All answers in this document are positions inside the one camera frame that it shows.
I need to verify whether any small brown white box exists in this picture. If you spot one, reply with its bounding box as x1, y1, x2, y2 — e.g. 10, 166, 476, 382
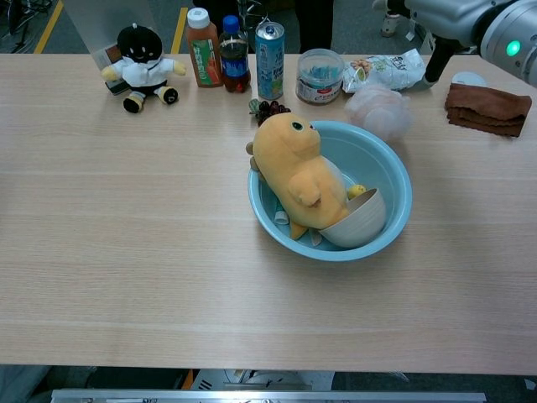
92, 43, 129, 97

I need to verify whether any purple grape bunch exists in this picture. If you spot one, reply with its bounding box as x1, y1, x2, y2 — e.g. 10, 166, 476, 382
248, 98, 291, 127

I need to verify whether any beige bowl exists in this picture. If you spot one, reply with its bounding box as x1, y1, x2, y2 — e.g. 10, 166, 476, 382
318, 187, 387, 249

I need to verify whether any cola bottle blue label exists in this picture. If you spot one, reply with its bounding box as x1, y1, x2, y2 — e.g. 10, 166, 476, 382
218, 15, 252, 94

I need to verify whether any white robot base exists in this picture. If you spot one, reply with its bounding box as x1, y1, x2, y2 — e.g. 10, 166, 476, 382
190, 368, 335, 391

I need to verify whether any orange juice bottle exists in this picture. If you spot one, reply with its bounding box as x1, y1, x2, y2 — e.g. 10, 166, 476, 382
185, 7, 224, 88

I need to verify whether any white green snack bag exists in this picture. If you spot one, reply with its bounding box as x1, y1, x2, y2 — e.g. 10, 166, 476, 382
341, 48, 430, 94

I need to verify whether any light blue plastic basin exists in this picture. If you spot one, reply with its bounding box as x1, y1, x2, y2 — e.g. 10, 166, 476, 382
247, 120, 414, 263

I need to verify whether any white storage box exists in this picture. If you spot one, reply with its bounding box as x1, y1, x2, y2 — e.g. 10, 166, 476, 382
413, 18, 437, 55

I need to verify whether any person in dark trousers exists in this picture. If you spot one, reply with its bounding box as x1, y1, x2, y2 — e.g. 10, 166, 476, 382
293, 0, 335, 55

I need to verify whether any clear jar of blue clips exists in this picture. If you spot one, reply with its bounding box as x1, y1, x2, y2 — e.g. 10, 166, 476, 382
295, 48, 346, 106

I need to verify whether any tall blue drink can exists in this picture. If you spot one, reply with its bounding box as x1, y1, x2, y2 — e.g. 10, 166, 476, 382
254, 21, 286, 101

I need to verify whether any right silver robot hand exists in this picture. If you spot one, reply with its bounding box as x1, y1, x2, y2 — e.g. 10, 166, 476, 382
385, 0, 492, 88

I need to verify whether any black plush doll white coat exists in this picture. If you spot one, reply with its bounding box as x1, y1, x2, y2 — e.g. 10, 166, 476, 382
100, 24, 188, 114

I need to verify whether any metal chair frame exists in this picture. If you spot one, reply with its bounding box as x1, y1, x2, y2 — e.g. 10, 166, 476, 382
237, 0, 269, 29

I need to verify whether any aluminium rail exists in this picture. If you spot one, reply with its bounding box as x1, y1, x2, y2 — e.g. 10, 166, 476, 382
50, 389, 487, 403

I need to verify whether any folded brown cloth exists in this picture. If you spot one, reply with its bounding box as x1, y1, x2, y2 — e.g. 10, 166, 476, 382
444, 82, 533, 138

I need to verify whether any white round disc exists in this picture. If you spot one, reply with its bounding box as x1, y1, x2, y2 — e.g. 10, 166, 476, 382
451, 71, 487, 88

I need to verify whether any red cap bottle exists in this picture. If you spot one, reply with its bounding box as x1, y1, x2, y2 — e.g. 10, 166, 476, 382
380, 11, 403, 38

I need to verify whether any yellow plush toy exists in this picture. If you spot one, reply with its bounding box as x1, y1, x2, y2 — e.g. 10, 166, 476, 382
245, 113, 352, 241

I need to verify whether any pink mesh bath loofah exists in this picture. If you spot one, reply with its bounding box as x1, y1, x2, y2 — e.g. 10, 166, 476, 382
343, 83, 414, 142

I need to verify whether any black tripod stand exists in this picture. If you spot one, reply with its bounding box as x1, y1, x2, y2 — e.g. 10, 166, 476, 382
0, 0, 54, 50

